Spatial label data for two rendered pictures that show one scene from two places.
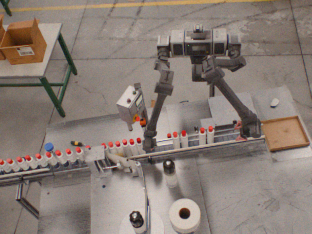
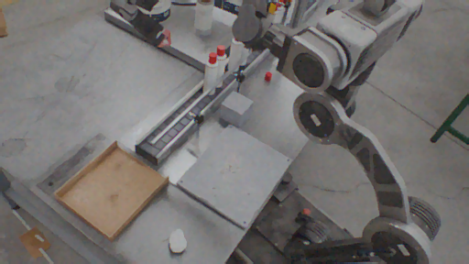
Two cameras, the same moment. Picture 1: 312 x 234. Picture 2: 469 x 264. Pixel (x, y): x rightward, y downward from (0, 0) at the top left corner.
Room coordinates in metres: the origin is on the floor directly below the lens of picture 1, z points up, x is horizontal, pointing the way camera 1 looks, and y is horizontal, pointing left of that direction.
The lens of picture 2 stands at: (1.92, -1.41, 2.01)
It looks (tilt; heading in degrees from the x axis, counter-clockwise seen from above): 49 degrees down; 111
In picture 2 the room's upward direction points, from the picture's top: 12 degrees clockwise
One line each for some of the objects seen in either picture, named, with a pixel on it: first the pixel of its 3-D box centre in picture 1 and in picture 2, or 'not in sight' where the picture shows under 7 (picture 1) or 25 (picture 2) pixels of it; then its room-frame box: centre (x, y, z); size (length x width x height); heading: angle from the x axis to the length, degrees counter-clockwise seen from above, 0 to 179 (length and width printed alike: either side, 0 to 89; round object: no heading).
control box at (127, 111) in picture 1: (131, 105); not in sight; (1.47, 0.14, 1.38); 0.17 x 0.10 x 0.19; 143
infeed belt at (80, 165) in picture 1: (157, 151); (256, 50); (1.38, 0.04, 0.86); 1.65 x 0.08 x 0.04; 88
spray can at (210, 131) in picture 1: (210, 135); (211, 73); (1.36, -0.38, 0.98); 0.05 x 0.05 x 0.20
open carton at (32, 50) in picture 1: (22, 40); not in sight; (2.90, 1.18, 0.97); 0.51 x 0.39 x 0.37; 172
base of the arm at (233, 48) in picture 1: (234, 52); (283, 42); (1.69, -0.62, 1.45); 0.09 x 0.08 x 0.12; 76
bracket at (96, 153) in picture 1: (94, 153); not in sight; (1.30, 0.47, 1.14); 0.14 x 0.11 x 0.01; 88
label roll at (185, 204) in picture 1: (185, 217); (151, 1); (0.80, -0.06, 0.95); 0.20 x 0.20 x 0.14
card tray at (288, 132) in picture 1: (284, 132); (113, 187); (1.34, -0.96, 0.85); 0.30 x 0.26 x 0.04; 88
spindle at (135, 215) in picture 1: (138, 223); not in sight; (0.78, 0.24, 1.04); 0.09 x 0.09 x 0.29
